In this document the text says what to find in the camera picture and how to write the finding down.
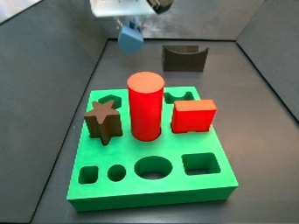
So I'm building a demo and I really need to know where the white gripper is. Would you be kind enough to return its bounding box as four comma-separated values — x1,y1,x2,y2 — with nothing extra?
90,0,155,31

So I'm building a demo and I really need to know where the blue three prong object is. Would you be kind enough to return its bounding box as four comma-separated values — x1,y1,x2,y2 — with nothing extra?
118,16,144,54

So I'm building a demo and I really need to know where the black curved fixture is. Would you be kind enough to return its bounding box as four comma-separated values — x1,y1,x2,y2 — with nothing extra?
163,45,210,72

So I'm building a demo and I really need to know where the red cylinder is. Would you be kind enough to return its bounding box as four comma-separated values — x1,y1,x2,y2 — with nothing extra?
127,72,164,142

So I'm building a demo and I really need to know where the brown star block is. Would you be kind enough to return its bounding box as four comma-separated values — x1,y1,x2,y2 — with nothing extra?
84,100,123,145

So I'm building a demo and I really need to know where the red square block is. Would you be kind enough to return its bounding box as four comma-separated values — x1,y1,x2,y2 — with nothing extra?
171,100,218,134

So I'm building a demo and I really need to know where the green shape sorter block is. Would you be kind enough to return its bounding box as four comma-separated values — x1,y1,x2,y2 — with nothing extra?
67,89,239,212

